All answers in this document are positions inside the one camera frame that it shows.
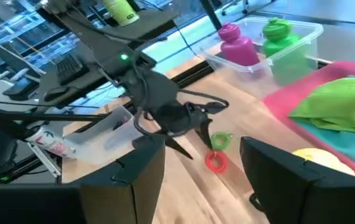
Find red coil wristband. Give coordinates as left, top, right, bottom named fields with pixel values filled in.
left=204, top=150, right=229, bottom=174

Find green coil wristband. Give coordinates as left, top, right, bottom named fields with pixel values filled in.
left=210, top=131, right=235, bottom=152

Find pink plastic bin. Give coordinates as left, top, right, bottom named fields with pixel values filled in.
left=263, top=60, right=355, bottom=184

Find large clear plastic bin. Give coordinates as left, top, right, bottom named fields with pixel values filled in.
left=196, top=15, right=324, bottom=91

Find green sports bottle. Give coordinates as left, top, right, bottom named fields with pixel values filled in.
left=261, top=17, right=311, bottom=85

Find green cylindrical canister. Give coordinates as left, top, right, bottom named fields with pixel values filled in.
left=101, top=0, right=140, bottom=27

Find black keyboard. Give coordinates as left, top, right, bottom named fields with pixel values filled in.
left=55, top=53, right=90, bottom=77

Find green cloth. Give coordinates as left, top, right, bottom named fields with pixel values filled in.
left=288, top=77, right=355, bottom=146

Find large glass window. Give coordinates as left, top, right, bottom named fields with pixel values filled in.
left=0, top=0, right=215, bottom=82

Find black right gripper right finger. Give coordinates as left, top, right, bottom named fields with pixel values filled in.
left=240, top=136, right=355, bottom=224

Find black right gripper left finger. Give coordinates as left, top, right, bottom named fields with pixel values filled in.
left=0, top=136, right=166, bottom=224

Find yellow sports bottle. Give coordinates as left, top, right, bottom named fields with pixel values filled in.
left=291, top=147, right=355, bottom=178

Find black metal rig frame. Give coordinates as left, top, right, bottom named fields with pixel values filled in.
left=0, top=0, right=334, bottom=187

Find teal cloth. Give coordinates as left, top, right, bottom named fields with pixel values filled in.
left=294, top=119, right=355, bottom=175

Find purple sports bottle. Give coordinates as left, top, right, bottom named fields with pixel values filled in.
left=217, top=22, right=261, bottom=67

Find silver frame bracket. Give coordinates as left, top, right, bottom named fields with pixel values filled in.
left=27, top=141, right=62, bottom=178

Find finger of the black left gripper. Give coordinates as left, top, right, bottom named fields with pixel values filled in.
left=164, top=136, right=194, bottom=160
left=196, top=119, right=213, bottom=149

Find small clear plastic container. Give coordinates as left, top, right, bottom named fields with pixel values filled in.
left=64, top=105, right=144, bottom=166

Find white beverage can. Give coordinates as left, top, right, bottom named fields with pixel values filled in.
left=24, top=126, right=77, bottom=159

